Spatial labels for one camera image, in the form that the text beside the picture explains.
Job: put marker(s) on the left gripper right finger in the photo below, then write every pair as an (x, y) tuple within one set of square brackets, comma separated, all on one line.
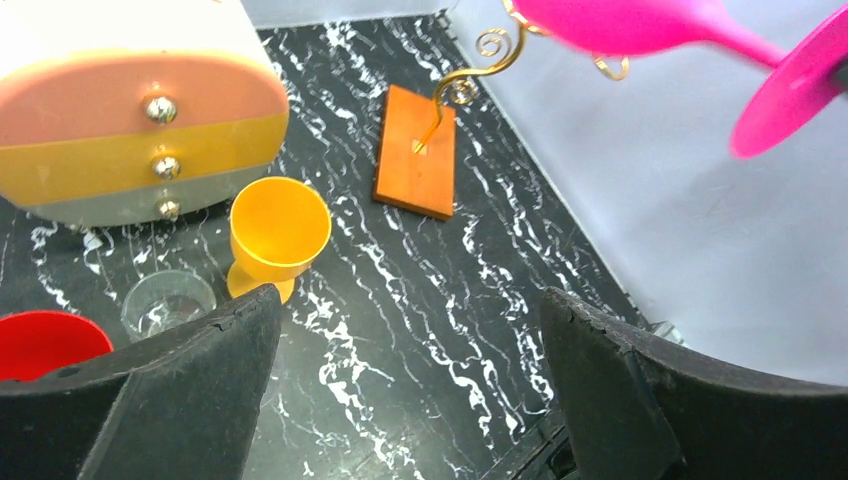
[(637, 406)]

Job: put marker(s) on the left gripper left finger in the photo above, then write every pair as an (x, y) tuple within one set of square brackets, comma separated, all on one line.
[(182, 404)]

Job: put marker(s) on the clear wine glass front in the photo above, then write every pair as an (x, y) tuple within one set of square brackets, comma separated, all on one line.
[(164, 300)]

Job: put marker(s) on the red wine glass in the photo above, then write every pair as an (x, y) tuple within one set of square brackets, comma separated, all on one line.
[(37, 342)]

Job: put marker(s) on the yellow wine glass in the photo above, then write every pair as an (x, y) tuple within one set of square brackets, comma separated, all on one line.
[(278, 227)]

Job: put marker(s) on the magenta wine glass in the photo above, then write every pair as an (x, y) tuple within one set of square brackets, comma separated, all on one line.
[(802, 81)]

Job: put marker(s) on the wooden rack base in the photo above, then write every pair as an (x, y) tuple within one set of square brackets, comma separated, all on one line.
[(414, 178)]

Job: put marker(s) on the round pastel drawer cabinet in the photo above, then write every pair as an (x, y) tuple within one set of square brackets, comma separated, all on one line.
[(122, 112)]

